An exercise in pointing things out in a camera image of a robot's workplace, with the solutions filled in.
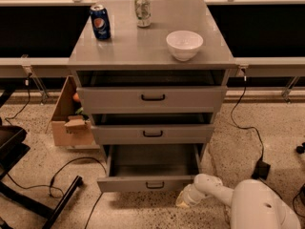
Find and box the grey bottom drawer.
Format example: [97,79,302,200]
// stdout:
[97,144,203,192]

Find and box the grey drawer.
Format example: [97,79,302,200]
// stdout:
[91,113,214,145]
[76,70,229,115]
[97,144,203,192]

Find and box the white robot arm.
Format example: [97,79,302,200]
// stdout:
[175,174,301,229]

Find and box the grey top drawer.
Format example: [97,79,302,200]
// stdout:
[76,70,229,115]

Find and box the grey drawer cabinet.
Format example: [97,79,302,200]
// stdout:
[67,0,238,160]

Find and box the grey middle drawer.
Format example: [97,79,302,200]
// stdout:
[91,113,214,145]

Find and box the black power adapter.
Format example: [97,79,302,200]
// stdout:
[252,159,271,179]

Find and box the black caster wheel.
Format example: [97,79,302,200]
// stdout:
[295,142,305,154]

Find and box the cardboard box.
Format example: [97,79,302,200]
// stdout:
[51,76,95,148]

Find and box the orange ball in box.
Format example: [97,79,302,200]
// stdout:
[72,93,80,103]

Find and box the white ceramic bowl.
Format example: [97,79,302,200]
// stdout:
[166,31,203,61]

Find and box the grey railing right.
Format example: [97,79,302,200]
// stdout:
[235,57,305,77]

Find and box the grey railing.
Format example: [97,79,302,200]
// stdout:
[235,57,305,77]
[0,58,71,78]

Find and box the black chair base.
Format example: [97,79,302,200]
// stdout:
[0,93,88,229]

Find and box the white green soda can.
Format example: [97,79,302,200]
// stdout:
[134,0,151,28]

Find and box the blue pepsi can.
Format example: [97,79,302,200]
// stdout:
[90,4,111,40]

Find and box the grey railing left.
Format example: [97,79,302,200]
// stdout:
[0,58,71,78]

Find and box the black cable left floor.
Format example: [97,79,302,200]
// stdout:
[6,156,108,229]

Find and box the black cable far right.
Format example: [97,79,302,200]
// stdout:
[293,184,305,219]

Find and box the black cable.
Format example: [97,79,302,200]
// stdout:
[230,74,284,200]
[293,184,305,219]

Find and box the black cable left wall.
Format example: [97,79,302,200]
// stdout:
[4,72,34,126]

